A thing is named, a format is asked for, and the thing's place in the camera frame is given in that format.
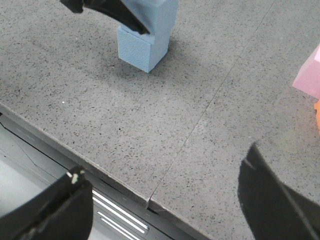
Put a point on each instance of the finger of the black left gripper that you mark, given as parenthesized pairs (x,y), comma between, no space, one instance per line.
(76,6)
(117,10)

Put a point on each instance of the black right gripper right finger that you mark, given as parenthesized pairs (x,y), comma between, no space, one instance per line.
(273,210)

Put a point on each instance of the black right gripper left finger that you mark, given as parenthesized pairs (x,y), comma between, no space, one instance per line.
(63,211)

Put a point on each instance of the smooth light blue foam cube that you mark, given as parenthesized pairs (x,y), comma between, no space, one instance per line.
(158,16)

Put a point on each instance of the textured light blue foam cube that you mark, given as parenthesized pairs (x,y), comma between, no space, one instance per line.
(139,52)

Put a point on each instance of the orange foam block right edge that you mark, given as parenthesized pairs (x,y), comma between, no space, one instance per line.
(317,114)

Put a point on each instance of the pink foam cube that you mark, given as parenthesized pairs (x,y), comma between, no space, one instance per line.
(308,77)

